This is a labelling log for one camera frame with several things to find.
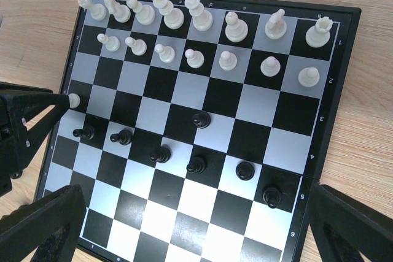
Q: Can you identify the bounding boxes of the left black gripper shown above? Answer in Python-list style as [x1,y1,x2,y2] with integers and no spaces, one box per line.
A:
[0,81,72,197]

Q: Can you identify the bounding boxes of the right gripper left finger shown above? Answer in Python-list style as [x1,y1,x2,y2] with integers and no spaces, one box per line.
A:
[1,185,86,261]

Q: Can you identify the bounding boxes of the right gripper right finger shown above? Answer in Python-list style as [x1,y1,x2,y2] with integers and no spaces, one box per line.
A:
[308,183,392,261]

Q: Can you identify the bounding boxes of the white pawn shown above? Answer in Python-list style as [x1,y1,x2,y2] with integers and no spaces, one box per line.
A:
[219,50,237,71]
[298,67,320,88]
[125,37,147,56]
[97,33,120,52]
[68,93,80,109]
[260,56,281,77]
[154,44,176,63]
[184,48,204,69]

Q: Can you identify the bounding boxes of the black pawn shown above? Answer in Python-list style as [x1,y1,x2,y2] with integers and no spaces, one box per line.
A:
[72,125,95,140]
[262,185,282,209]
[149,145,171,163]
[186,156,206,174]
[110,129,133,145]
[236,161,255,181]
[192,111,211,129]

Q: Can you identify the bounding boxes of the black silver chess board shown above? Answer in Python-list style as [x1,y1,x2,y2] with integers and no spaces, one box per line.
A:
[34,0,361,261]

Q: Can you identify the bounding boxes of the white bishop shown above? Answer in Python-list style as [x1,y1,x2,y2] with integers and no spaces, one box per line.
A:
[126,0,155,25]
[225,12,248,42]

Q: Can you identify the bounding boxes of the white king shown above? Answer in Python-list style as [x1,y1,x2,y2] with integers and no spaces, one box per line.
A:
[152,0,184,29]

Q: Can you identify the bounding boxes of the white rook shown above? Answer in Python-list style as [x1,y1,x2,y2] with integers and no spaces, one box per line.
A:
[305,16,333,48]

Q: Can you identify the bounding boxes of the white queen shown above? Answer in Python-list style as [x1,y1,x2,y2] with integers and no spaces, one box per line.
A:
[184,0,214,32]

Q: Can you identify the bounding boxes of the white knight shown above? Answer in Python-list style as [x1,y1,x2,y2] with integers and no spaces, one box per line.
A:
[265,9,287,40]

